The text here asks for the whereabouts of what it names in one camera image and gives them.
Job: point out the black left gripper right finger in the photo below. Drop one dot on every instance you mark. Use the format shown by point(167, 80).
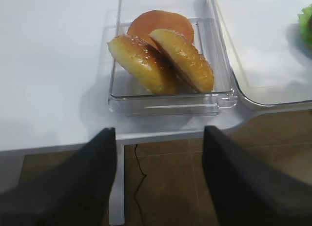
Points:
point(247, 192)

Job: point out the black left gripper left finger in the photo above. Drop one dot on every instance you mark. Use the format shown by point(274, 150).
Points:
point(74, 193)

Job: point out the green lettuce leaf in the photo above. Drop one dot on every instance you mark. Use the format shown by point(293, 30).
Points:
point(305, 25)

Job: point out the white table leg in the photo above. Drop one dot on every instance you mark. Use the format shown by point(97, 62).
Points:
point(117, 196)

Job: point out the clear plastic container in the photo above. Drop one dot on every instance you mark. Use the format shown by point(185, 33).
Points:
point(128, 97)

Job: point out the white serving tray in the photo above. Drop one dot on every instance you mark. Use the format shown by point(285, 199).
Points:
point(271, 62)

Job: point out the sesame bun top right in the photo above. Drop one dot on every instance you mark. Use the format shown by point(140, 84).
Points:
point(190, 65)

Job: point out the sesame bun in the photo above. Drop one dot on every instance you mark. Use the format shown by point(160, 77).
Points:
point(145, 63)
point(190, 65)

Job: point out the sesame bun top left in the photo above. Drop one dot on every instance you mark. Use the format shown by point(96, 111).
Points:
point(145, 63)

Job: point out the bun bottom flat side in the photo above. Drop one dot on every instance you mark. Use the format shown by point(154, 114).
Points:
point(149, 21)

